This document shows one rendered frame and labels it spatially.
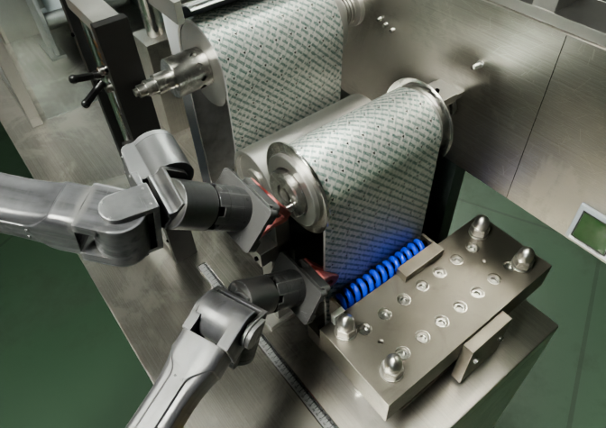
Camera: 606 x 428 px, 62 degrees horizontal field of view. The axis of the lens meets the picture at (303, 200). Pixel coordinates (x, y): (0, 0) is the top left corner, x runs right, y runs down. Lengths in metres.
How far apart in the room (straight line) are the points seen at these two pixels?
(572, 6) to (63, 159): 1.20
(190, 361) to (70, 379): 1.53
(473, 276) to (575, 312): 1.38
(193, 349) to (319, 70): 0.52
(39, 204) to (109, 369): 1.57
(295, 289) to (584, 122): 0.46
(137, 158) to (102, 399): 1.53
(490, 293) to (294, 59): 0.51
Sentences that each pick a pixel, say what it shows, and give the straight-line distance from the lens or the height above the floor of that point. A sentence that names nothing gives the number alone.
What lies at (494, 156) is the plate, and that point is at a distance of 0.90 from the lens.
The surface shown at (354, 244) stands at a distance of 0.82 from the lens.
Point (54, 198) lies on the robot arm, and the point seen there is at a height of 1.41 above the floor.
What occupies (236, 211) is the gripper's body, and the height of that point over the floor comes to 1.33.
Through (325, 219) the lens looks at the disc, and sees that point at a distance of 0.70.
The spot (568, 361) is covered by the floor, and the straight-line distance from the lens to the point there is 2.16.
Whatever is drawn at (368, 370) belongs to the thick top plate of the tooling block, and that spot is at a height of 1.03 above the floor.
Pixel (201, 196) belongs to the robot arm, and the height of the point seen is 1.37.
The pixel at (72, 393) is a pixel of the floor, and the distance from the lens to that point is 2.12.
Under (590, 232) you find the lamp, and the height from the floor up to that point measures 1.18.
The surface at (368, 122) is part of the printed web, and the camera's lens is 0.75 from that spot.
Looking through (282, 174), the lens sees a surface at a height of 1.29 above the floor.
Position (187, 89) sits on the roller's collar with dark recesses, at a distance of 0.82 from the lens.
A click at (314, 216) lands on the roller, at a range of 0.70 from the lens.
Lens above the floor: 1.77
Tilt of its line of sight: 46 degrees down
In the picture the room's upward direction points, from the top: 3 degrees counter-clockwise
